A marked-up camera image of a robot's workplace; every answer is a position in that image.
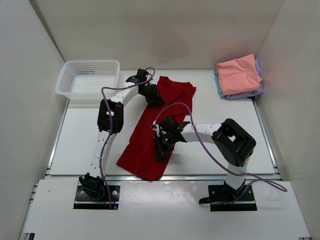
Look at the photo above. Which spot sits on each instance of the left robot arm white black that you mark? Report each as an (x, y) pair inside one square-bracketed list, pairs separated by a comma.
[(110, 122)]

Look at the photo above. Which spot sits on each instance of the folded purple t shirt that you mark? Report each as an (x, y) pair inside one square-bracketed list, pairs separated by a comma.
[(251, 94)]

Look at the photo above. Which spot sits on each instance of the aluminium rail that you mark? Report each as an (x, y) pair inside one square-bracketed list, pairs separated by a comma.
[(211, 177)]

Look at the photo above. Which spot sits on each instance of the folded teal t shirt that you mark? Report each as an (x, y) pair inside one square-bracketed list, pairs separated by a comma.
[(216, 78)]

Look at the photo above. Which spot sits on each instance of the folded pink t shirt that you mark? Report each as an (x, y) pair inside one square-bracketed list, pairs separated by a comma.
[(238, 75)]

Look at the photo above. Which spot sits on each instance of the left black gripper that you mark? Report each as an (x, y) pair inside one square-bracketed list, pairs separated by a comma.
[(155, 95)]

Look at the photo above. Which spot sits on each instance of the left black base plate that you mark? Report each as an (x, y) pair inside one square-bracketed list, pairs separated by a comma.
[(87, 200)]

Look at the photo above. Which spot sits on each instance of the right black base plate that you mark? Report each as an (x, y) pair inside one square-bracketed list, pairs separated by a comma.
[(222, 199)]

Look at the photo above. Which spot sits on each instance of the white plastic basket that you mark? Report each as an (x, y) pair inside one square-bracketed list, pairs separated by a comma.
[(82, 80)]

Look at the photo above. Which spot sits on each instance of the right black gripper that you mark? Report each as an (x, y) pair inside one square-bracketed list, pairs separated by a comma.
[(161, 151)]

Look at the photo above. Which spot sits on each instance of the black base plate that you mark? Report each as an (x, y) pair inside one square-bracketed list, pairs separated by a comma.
[(87, 200), (222, 199)]

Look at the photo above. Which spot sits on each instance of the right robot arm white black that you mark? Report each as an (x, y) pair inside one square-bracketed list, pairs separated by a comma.
[(232, 141)]

